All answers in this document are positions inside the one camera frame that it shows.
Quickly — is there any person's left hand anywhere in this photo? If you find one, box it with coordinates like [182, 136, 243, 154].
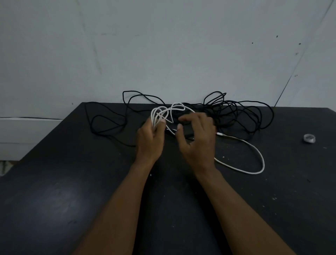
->
[136, 117, 166, 166]

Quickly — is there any person's right hand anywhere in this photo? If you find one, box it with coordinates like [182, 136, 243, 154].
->
[175, 112, 217, 174]

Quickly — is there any white cable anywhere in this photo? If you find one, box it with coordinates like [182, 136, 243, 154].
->
[150, 102, 265, 175]

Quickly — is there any person's right forearm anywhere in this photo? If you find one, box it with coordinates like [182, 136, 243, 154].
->
[195, 167, 297, 255]

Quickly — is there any person's left forearm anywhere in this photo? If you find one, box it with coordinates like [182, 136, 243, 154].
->
[72, 159, 158, 255]

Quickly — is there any black cable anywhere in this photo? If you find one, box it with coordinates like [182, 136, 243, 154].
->
[85, 91, 274, 147]

